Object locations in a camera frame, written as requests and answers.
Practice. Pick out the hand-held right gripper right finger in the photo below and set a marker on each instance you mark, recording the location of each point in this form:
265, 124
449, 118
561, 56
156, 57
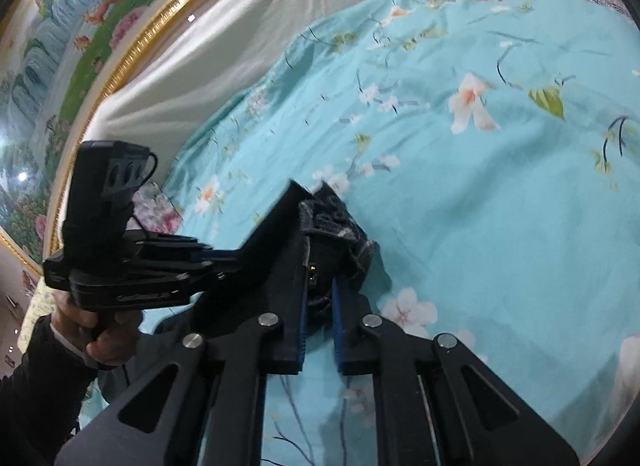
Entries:
338, 326

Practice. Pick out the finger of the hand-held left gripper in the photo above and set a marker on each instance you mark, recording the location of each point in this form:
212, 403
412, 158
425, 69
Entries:
215, 266
175, 243

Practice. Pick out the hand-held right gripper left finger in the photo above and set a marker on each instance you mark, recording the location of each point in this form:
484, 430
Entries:
302, 306

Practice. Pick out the person's left forearm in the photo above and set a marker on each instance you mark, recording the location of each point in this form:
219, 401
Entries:
35, 396

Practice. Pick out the person's left hand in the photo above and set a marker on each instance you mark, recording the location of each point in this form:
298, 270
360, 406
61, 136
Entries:
107, 341

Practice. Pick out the pink floral cloth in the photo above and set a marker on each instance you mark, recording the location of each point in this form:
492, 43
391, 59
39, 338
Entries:
160, 211

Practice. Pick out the gold framed landscape painting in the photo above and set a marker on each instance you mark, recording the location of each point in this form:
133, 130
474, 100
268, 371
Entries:
60, 75

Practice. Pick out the light blue floral bedsheet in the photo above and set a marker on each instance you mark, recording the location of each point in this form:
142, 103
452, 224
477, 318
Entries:
450, 196

